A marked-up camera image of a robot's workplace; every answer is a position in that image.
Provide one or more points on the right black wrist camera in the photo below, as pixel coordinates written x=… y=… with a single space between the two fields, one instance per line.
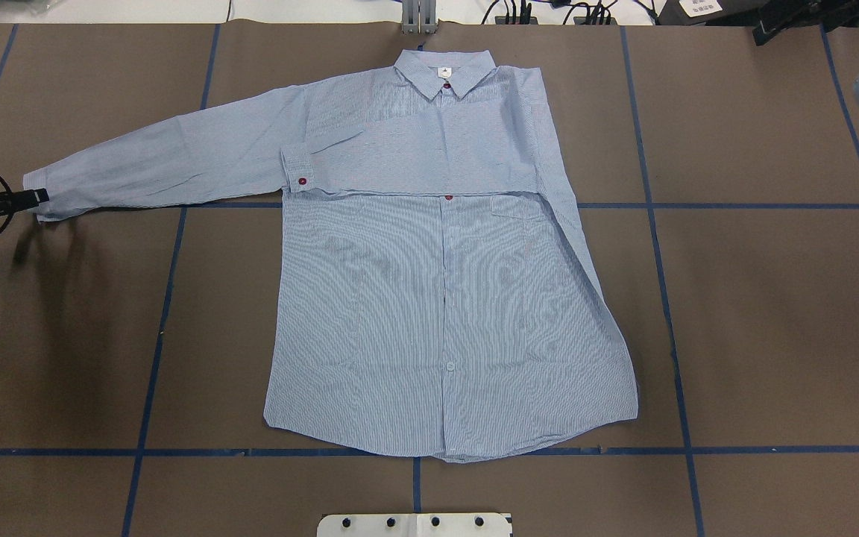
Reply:
x=777 y=16

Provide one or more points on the orange black usb hub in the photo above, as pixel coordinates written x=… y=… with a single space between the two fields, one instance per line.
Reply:
x=595 y=15
x=522 y=16

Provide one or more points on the light blue striped shirt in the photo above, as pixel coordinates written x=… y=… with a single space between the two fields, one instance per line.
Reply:
x=437 y=293

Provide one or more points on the aluminium frame post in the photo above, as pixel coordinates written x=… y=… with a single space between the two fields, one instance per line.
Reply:
x=419 y=17

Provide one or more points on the black box with white label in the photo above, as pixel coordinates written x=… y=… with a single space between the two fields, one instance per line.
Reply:
x=709 y=13

